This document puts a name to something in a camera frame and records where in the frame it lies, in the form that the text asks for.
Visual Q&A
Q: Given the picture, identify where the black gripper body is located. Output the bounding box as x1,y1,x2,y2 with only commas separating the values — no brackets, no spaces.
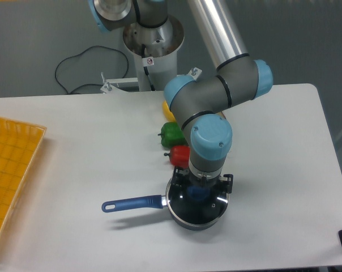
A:
188,168,221,188

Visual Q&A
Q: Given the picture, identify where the black cable on floor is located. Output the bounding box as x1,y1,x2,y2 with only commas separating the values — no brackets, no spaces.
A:
54,45,130,95

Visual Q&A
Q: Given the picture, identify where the bagged brown bread slice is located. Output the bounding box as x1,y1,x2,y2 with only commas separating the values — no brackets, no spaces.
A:
218,112,233,156

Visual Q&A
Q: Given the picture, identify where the blue saucepan with handle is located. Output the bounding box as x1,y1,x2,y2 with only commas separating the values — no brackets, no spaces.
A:
101,175,230,231

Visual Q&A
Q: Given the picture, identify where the glass lid blue knob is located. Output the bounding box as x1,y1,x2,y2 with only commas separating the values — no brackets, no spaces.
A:
166,177,230,230

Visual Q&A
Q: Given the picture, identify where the yellow bell pepper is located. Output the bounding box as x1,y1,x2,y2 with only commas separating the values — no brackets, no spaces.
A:
162,100,176,122

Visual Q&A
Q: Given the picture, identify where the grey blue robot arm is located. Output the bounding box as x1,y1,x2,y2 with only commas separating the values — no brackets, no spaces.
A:
88,1,273,187

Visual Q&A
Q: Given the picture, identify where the yellow plastic basket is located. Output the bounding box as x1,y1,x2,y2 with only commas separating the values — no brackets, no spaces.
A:
0,117,46,237

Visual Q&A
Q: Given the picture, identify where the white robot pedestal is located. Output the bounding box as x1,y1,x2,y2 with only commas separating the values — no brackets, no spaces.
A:
99,14,203,94

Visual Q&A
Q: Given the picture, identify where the green bell pepper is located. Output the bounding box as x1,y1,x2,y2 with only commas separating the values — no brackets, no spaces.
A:
158,122,187,148

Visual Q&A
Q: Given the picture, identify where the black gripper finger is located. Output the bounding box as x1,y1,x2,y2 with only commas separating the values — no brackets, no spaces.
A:
219,174,234,194
170,166,189,188

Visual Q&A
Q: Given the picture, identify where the red bell pepper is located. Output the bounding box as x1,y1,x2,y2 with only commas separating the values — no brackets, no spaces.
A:
164,145,190,169

